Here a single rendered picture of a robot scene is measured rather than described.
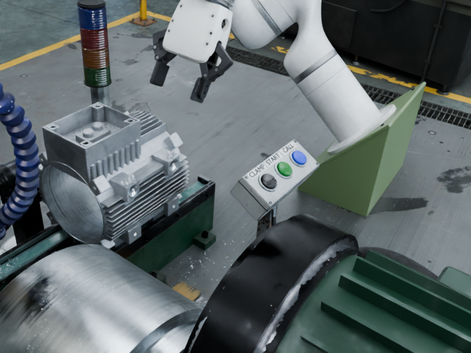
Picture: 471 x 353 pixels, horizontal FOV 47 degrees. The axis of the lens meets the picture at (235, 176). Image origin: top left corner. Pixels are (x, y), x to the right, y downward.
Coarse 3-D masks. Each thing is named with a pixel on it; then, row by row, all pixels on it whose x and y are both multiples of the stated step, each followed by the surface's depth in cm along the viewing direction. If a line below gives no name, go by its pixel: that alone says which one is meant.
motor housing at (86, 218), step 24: (144, 120) 98; (144, 144) 96; (48, 168) 93; (120, 168) 91; (144, 168) 93; (48, 192) 97; (72, 192) 100; (144, 192) 93; (168, 192) 98; (72, 216) 99; (96, 216) 101; (120, 216) 88; (144, 216) 96; (96, 240) 93
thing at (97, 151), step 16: (80, 112) 92; (96, 112) 93; (112, 112) 93; (48, 128) 86; (64, 128) 90; (80, 128) 93; (96, 128) 90; (112, 128) 94; (128, 128) 89; (48, 144) 88; (64, 144) 85; (80, 144) 83; (96, 144) 84; (112, 144) 87; (128, 144) 90; (48, 160) 90; (64, 160) 87; (80, 160) 84; (96, 160) 85; (112, 160) 89; (128, 160) 91; (96, 176) 87
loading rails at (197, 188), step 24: (192, 192) 113; (168, 216) 105; (192, 216) 113; (48, 240) 98; (72, 240) 100; (144, 240) 101; (168, 240) 108; (192, 240) 116; (24, 264) 93; (144, 264) 105; (0, 288) 90
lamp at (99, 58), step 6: (84, 48) 121; (108, 48) 123; (84, 54) 122; (90, 54) 121; (96, 54) 121; (102, 54) 121; (108, 54) 123; (84, 60) 123; (90, 60) 122; (96, 60) 122; (102, 60) 122; (108, 60) 124; (90, 66) 122; (96, 66) 122; (102, 66) 123
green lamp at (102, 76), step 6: (84, 66) 124; (108, 66) 125; (84, 72) 125; (90, 72) 123; (96, 72) 123; (102, 72) 124; (108, 72) 125; (90, 78) 124; (96, 78) 124; (102, 78) 125; (108, 78) 126; (90, 84) 125; (96, 84) 125; (102, 84) 125
